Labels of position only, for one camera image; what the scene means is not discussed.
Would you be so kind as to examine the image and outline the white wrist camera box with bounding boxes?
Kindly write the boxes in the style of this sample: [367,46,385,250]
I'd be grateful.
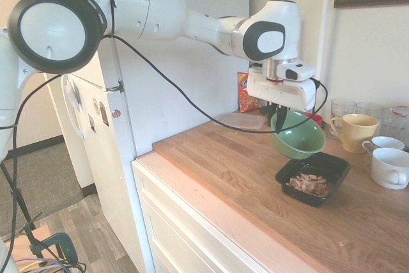
[277,59,316,81]

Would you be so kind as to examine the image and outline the black stand pole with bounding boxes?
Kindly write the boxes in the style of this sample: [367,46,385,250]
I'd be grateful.
[0,160,44,258]

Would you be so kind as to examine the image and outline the green ceramic bowl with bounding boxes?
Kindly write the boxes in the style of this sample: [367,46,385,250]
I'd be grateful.
[270,110,327,160]

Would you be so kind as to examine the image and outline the white drawer cabinet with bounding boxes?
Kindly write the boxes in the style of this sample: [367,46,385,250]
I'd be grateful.
[131,154,320,273]

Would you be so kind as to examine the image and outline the yellow mug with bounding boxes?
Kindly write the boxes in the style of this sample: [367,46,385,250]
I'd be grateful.
[329,113,380,154]

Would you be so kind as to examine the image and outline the brown arched fridge magnet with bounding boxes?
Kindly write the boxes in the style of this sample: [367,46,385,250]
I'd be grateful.
[98,101,110,126]

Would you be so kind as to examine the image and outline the pale wooden mounting table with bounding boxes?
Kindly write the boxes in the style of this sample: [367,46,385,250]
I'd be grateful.
[4,224,52,256]

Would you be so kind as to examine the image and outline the black camera cable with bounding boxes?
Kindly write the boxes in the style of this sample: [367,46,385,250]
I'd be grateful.
[0,0,329,270]

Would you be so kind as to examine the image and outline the clear drinking glasses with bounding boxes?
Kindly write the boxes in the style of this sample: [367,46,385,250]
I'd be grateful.
[382,105,409,146]

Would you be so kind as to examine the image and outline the red mug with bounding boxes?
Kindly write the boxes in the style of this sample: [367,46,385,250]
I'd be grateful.
[304,113,323,127]

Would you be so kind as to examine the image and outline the black plastic food container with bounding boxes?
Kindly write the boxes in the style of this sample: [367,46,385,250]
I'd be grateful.
[275,152,351,208]

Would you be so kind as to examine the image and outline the white taper candle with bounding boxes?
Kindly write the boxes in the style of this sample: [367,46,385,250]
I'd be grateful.
[314,0,329,81]

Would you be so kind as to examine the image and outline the white refrigerator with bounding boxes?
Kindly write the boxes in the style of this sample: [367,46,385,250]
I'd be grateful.
[28,0,252,273]

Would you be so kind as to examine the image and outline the large white cup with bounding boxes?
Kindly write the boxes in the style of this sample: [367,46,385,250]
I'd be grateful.
[370,147,409,190]

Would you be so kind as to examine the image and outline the clear plastic container lid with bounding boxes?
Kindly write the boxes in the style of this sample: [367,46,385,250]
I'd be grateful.
[212,111,266,132]

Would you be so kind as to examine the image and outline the red orange snack bag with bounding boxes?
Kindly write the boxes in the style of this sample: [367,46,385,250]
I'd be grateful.
[237,72,263,113]

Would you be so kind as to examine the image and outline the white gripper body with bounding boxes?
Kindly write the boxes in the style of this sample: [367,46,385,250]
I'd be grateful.
[246,66,317,111]

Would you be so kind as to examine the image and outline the small white cup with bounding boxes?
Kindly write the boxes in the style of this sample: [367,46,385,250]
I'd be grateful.
[362,136,406,156]

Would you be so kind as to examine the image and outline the brown cereal pieces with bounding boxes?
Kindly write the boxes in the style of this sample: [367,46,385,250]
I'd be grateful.
[285,173,330,197]

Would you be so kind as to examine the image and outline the green C-clamp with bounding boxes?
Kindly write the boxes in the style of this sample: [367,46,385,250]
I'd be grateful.
[30,233,78,266]

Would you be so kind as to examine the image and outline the purple cable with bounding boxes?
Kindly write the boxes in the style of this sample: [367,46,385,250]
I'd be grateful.
[17,258,65,269]

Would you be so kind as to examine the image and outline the clear drinking glass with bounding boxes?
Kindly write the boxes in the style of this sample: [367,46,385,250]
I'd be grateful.
[355,102,383,123]
[330,98,357,136]

